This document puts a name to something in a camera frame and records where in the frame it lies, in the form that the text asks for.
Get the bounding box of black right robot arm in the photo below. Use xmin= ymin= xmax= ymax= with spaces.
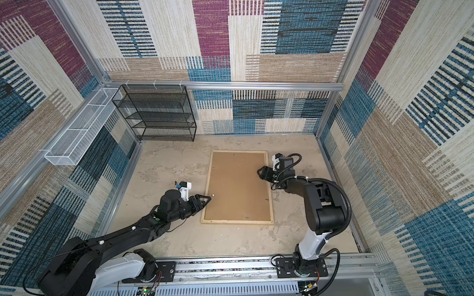
xmin=257 ymin=153 xmax=353 ymax=277

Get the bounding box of white wire mesh basket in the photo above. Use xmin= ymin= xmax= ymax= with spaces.
xmin=44 ymin=88 xmax=119 ymax=166

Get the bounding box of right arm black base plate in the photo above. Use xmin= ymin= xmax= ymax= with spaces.
xmin=275 ymin=257 xmax=329 ymax=278

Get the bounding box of brown cardboard backing board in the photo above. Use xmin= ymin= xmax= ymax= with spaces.
xmin=204 ymin=152 xmax=272 ymax=222

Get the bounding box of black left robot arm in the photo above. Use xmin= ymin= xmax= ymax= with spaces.
xmin=37 ymin=189 xmax=211 ymax=296

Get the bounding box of aluminium mounting rail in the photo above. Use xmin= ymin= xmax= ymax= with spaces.
xmin=89 ymin=254 xmax=390 ymax=296

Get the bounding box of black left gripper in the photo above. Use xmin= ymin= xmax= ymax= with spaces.
xmin=168 ymin=194 xmax=211 ymax=224

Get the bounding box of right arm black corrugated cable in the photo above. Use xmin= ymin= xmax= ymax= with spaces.
xmin=307 ymin=177 xmax=353 ymax=296

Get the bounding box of black wire mesh shelf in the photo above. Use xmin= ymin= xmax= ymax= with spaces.
xmin=112 ymin=85 xmax=197 ymax=141

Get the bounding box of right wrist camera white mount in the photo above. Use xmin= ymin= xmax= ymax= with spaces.
xmin=272 ymin=153 xmax=283 ymax=171

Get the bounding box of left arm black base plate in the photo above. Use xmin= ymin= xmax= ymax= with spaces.
xmin=149 ymin=261 xmax=177 ymax=284

